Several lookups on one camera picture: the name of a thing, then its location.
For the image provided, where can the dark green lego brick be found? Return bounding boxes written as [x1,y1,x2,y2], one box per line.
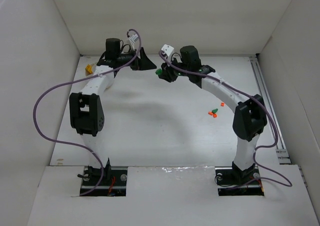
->
[155,68,163,76]

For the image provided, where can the yellow lego block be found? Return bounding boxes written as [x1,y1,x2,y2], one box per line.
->
[85,64,94,75]

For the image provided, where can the dark green small lego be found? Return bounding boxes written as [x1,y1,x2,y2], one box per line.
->
[211,108,218,114]

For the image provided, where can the white divided round container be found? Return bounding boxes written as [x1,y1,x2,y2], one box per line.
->
[85,63,96,77]

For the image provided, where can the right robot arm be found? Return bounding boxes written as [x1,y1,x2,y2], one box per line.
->
[157,44,267,185]

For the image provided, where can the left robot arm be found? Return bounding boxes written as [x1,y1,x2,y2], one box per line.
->
[68,34,156,178]

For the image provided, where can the small orange lego pieces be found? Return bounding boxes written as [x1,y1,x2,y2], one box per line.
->
[208,111,218,118]

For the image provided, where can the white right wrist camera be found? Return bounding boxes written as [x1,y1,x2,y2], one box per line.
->
[160,44,175,62]

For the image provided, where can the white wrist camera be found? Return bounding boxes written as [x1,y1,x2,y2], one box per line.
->
[160,44,175,62]
[128,34,139,48]

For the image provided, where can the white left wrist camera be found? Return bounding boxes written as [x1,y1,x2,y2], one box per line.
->
[128,34,139,48]

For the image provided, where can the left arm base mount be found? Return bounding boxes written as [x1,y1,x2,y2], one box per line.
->
[77,166,128,197]

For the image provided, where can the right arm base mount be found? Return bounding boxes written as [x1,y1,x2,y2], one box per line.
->
[214,167,265,197]

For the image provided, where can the metal rail right side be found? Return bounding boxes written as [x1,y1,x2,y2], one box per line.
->
[249,55,292,165]

